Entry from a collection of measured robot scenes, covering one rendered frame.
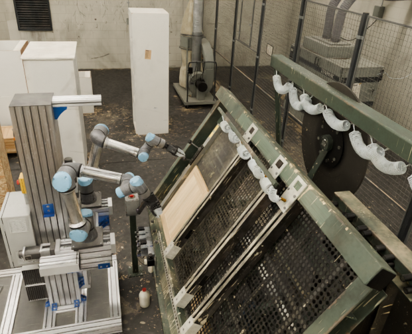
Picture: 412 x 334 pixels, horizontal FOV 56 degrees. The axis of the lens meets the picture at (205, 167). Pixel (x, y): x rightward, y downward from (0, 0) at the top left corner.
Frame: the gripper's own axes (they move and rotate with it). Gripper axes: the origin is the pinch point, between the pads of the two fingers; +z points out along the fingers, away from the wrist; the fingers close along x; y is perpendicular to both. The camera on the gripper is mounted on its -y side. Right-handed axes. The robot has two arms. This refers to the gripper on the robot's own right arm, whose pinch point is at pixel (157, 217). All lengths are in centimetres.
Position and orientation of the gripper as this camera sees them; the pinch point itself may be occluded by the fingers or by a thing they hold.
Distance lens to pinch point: 269.8
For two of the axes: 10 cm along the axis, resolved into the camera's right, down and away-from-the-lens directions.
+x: -2.5, -4.8, 8.4
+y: 8.8, -4.7, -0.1
